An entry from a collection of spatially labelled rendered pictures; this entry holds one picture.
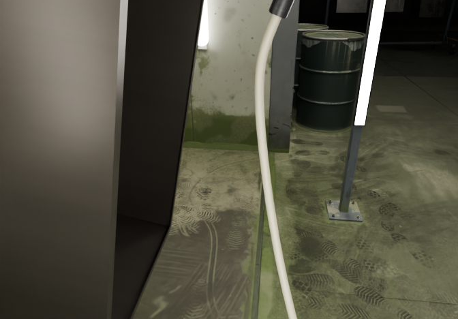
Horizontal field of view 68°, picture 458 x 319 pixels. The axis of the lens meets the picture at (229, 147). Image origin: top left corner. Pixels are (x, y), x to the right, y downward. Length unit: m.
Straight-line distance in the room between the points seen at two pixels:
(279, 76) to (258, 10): 0.51
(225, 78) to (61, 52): 2.28
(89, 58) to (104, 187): 0.21
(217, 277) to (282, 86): 1.58
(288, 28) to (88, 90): 2.23
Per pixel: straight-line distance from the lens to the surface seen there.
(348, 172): 2.14
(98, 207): 0.62
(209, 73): 2.76
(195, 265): 1.82
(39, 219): 0.70
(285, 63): 2.70
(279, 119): 2.83
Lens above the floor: 1.32
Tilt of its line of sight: 26 degrees down
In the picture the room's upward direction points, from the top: 1 degrees counter-clockwise
